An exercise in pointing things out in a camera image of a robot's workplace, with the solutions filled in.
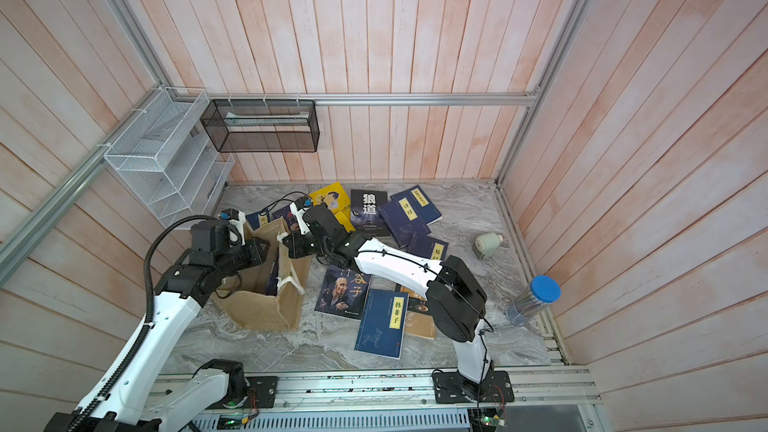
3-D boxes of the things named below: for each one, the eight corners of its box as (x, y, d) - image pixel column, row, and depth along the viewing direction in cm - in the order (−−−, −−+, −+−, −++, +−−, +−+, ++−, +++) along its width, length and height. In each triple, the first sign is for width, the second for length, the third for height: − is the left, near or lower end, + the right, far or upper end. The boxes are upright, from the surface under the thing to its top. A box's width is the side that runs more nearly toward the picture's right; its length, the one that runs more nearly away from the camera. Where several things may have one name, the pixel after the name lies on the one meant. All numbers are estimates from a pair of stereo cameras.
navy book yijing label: (402, 249, 103) (402, 246, 101) (408, 233, 107) (409, 229, 105) (443, 263, 99) (444, 259, 98) (448, 245, 104) (449, 242, 102)
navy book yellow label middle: (399, 246, 103) (400, 241, 101) (379, 210, 114) (379, 204, 111) (428, 235, 106) (430, 230, 104) (406, 201, 117) (406, 195, 114)
